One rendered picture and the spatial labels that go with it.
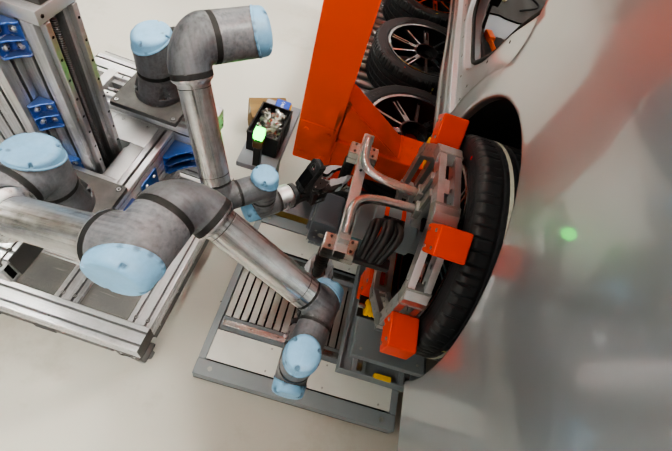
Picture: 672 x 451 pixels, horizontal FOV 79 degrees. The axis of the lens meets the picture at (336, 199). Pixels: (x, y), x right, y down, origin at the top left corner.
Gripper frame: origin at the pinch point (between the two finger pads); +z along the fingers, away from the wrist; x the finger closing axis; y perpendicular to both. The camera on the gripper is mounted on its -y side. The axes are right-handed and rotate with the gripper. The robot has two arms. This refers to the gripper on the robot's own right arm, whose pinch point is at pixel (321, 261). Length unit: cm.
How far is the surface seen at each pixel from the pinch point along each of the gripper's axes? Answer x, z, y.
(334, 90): 11, 60, 9
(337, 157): 3, 60, -23
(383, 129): -11, 68, -8
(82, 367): 72, -30, -84
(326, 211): 0, 46, -42
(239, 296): 25, 14, -82
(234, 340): 20, -7, -75
